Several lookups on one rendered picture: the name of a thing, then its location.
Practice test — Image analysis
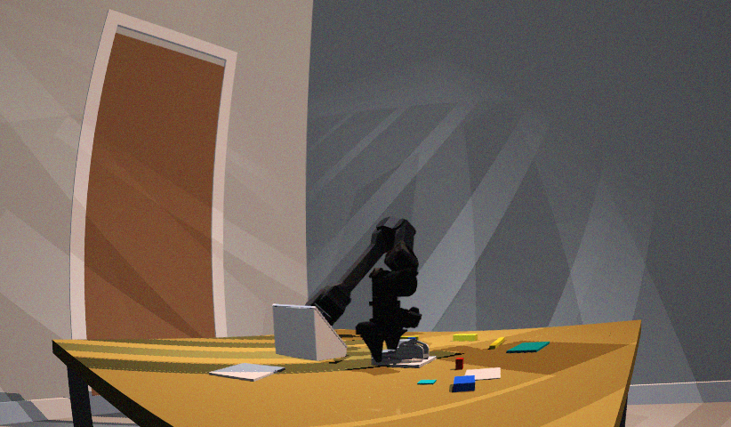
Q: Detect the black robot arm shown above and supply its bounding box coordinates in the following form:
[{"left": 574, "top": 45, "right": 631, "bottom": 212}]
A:
[{"left": 305, "top": 216, "right": 422, "bottom": 328}]

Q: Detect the teal flat rectangular plate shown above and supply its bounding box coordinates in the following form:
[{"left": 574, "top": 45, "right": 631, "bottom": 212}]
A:
[{"left": 507, "top": 342, "right": 550, "bottom": 353}]

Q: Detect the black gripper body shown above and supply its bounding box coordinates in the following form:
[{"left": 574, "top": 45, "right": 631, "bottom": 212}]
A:
[{"left": 356, "top": 296, "right": 411, "bottom": 336}]

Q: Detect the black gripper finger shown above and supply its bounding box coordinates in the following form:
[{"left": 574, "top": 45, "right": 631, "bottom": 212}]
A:
[
  {"left": 360, "top": 334, "right": 389, "bottom": 363},
  {"left": 385, "top": 329, "right": 408, "bottom": 350}
]

